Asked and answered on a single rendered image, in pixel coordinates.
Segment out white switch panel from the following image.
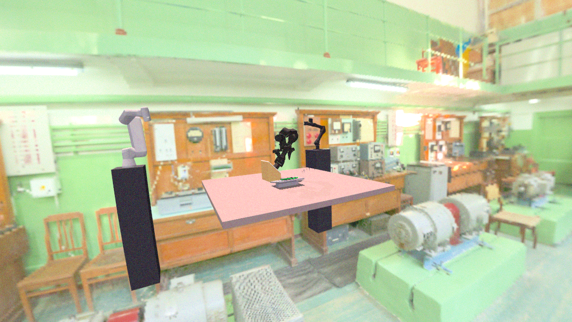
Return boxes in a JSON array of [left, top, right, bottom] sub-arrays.
[[270, 177, 304, 188]]

